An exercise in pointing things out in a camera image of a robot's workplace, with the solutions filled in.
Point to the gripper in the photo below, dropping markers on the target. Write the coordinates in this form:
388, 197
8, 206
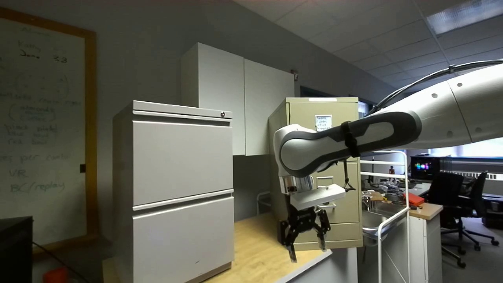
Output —
301, 218

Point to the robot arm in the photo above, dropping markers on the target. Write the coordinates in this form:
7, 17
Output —
432, 114

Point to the beige cabinet drawer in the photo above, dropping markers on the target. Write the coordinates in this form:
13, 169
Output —
302, 118
347, 204

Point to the grey cabinet drawer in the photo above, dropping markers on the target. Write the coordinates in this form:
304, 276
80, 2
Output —
180, 161
184, 239

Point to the grey two-drawer cabinet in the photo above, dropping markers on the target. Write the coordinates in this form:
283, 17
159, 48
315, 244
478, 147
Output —
177, 196

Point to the beige filing cabinet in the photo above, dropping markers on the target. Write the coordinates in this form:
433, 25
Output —
346, 106

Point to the metal sink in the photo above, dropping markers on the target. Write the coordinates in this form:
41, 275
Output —
373, 222

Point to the red box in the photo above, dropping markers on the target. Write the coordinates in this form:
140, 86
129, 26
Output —
413, 198

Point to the white paper note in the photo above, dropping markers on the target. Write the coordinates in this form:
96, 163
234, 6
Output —
323, 122

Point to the desk with wooden top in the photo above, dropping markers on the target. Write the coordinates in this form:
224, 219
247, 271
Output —
430, 220

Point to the monitor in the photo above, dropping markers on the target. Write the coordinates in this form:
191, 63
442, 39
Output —
424, 167

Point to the row of black office chairs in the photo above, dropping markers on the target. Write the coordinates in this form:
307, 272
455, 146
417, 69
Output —
452, 204

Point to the window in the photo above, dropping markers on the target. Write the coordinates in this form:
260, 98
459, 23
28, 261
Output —
471, 150

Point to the orange object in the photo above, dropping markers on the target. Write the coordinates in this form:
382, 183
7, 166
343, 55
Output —
55, 276

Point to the ceiling light panel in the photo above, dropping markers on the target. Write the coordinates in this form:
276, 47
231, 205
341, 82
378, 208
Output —
463, 15

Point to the black box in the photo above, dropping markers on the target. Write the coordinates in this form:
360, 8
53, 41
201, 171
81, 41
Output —
15, 251

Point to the white metal frame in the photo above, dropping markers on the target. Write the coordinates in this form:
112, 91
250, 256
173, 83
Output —
407, 188

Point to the white wall cabinet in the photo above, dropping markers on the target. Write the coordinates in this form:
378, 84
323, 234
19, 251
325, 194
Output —
235, 90

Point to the whiteboard with wooden frame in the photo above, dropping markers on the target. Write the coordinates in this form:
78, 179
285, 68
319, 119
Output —
43, 129

